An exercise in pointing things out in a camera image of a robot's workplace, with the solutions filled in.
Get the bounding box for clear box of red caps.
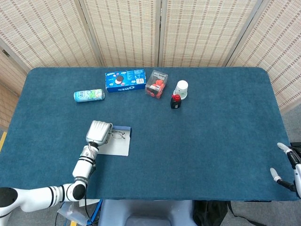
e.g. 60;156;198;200
144;69;169;100

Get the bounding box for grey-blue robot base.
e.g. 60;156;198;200
98;199;195;226

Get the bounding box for black bag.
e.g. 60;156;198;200
192;200;238;226

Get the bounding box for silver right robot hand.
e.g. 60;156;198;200
269;142;301;199

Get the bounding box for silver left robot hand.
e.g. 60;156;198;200
85;120;113;147

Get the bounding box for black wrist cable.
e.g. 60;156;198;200
88;161;97;177

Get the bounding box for blue glasses case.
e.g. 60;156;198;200
95;126;133;157

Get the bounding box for blue tablecloth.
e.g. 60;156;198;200
0;67;300;202

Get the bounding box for blue Oreo cookie box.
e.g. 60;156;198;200
104;68;147;93

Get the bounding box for woven bamboo folding screen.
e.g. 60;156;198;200
0;0;301;129

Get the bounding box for wire-frame eyeglasses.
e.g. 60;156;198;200
111;130;126;141

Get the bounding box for white paper sheet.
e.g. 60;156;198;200
78;199;101;207

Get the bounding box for light blue drink can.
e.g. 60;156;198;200
73;89;106;104

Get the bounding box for black bottle with red cap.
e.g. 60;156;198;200
170;94;182;110

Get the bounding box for clear plastic bag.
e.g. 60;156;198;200
57;202;91;226

